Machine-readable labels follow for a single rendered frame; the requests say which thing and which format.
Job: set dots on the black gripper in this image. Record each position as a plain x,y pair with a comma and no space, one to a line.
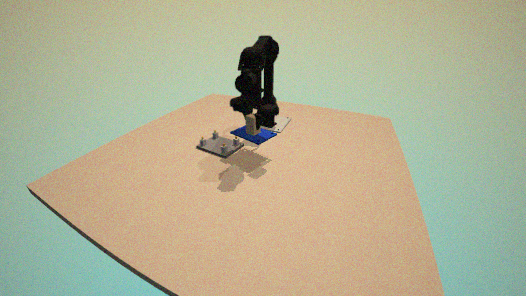
263,111

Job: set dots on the blue board with corner holes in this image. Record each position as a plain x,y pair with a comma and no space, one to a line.
249,132

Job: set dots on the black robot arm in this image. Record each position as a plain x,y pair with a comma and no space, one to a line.
263,54

